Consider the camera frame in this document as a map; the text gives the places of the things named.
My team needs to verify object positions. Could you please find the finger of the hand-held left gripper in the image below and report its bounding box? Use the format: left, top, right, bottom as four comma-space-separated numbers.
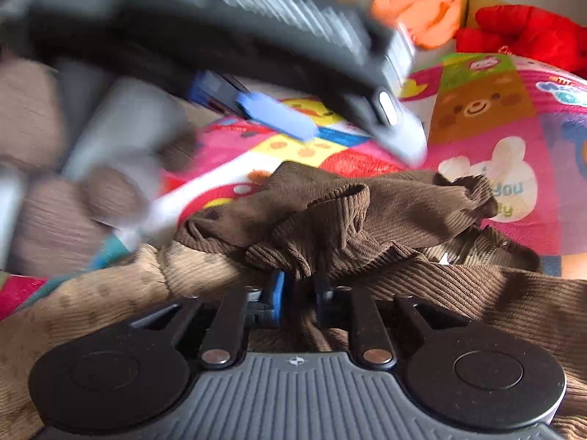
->
235, 91, 320, 143
188, 70, 251, 111

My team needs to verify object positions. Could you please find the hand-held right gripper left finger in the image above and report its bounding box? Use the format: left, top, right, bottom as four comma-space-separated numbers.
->
133, 269, 286, 370

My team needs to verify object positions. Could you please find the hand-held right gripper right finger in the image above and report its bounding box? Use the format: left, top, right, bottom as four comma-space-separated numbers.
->
313, 279, 465, 370

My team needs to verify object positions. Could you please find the brown corduroy garment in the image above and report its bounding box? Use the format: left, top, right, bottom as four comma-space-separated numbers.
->
0, 162, 587, 440

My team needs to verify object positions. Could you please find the person's left hand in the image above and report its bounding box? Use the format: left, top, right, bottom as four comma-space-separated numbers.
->
0, 57, 201, 280

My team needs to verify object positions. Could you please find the light grey sofa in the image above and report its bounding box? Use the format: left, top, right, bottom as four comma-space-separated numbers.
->
399, 37, 464, 76

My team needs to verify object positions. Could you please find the orange pumpkin cushion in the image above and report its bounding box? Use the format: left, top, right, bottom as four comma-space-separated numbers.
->
371, 0, 465, 51

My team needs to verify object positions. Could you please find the colourful cartoon play mat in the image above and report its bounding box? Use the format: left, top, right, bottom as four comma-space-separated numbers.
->
0, 52, 587, 322

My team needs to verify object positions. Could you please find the red plush toy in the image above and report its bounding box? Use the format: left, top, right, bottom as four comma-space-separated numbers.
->
455, 4, 587, 80

